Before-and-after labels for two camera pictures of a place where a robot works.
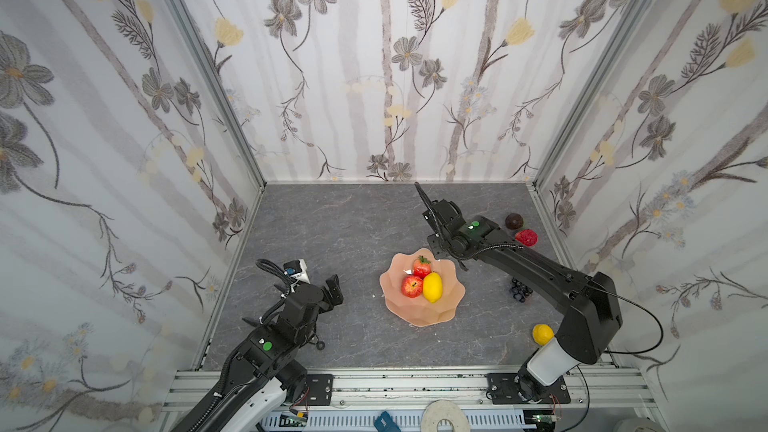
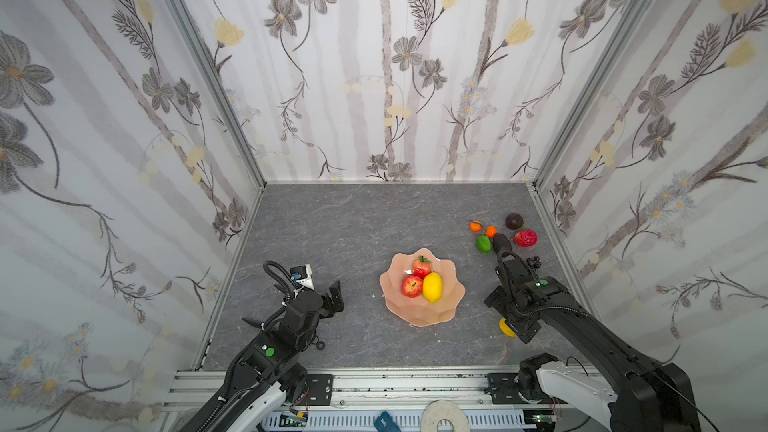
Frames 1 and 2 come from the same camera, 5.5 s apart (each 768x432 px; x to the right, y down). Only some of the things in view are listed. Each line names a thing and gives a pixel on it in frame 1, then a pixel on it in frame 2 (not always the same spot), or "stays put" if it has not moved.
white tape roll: x=438 y=410 stays put
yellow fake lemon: x=542 y=334 to x=505 y=329
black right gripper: x=437 y=216 to x=508 y=258
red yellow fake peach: x=411 y=286 stays put
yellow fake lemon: x=432 y=287 stays put
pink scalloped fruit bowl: x=419 y=311 stays put
